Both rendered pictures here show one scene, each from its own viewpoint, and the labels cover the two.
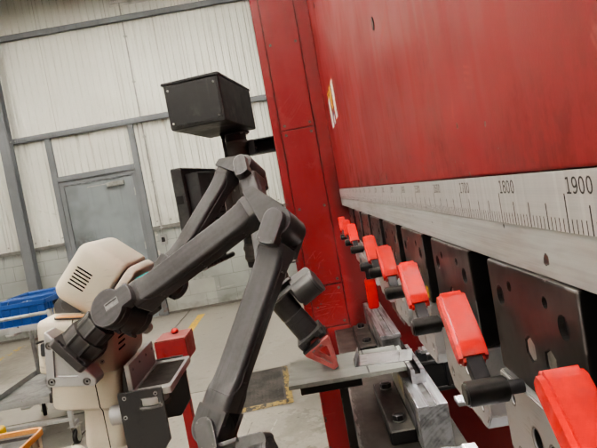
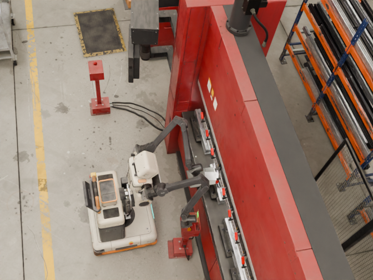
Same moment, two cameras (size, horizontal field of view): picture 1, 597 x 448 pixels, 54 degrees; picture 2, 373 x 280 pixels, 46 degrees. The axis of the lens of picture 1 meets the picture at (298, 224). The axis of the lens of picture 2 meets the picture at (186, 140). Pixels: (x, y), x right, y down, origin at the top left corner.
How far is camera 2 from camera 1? 3.37 m
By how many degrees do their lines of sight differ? 57
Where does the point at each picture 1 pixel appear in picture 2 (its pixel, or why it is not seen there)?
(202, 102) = (149, 38)
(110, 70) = not seen: outside the picture
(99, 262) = (151, 172)
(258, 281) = (198, 195)
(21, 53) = not seen: outside the picture
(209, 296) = not seen: outside the picture
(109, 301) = (162, 192)
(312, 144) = (193, 66)
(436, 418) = (222, 201)
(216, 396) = (186, 211)
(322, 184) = (192, 77)
